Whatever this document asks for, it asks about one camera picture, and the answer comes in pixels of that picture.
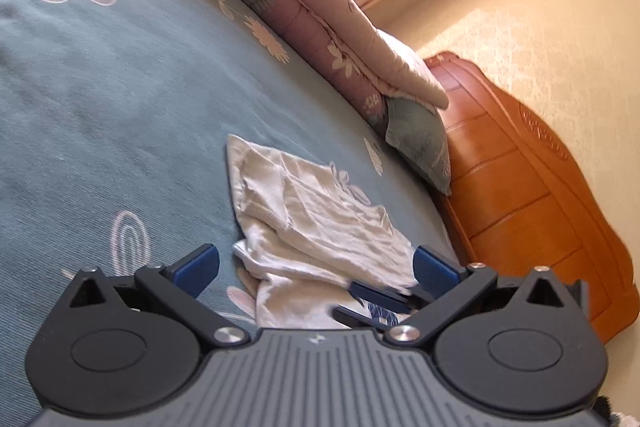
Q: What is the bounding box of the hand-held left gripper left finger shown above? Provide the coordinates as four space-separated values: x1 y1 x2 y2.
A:
60 243 251 351

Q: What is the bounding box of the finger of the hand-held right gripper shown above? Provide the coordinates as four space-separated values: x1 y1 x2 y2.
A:
348 281 426 314
332 304 401 331

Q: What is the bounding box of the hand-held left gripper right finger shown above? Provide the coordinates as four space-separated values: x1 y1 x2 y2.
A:
383 244 574 351

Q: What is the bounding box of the white printed long-sleeve shirt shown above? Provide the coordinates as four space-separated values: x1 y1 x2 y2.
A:
226 133 426 331

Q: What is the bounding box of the wooden headboard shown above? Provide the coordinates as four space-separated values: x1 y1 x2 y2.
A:
422 51 640 346

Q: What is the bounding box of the green pillow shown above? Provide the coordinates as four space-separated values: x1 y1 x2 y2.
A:
384 96 453 198

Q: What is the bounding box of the pink floral folded quilt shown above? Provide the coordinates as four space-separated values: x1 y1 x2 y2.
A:
117 0 450 132

